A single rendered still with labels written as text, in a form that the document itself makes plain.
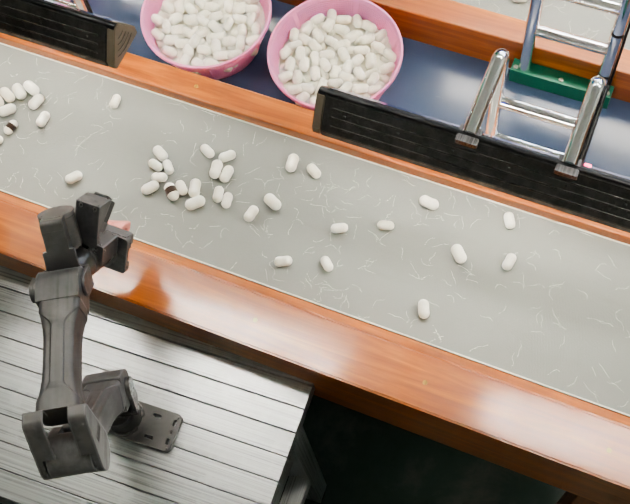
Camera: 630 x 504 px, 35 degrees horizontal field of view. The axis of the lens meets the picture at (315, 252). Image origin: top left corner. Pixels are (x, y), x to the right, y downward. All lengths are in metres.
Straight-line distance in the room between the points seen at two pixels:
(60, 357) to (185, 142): 0.63
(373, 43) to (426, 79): 0.13
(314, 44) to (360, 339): 0.63
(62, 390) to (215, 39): 0.89
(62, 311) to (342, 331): 0.50
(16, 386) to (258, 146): 0.63
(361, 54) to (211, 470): 0.85
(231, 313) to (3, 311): 0.47
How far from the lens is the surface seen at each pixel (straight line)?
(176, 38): 2.11
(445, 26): 2.06
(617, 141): 2.04
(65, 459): 1.50
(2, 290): 2.03
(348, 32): 2.07
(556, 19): 2.10
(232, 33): 2.11
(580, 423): 1.73
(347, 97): 1.54
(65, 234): 1.59
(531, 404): 1.73
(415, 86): 2.07
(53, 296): 1.55
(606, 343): 1.80
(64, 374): 1.48
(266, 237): 1.86
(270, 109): 1.95
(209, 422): 1.84
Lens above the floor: 2.42
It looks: 66 degrees down
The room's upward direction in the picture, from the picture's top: 12 degrees counter-clockwise
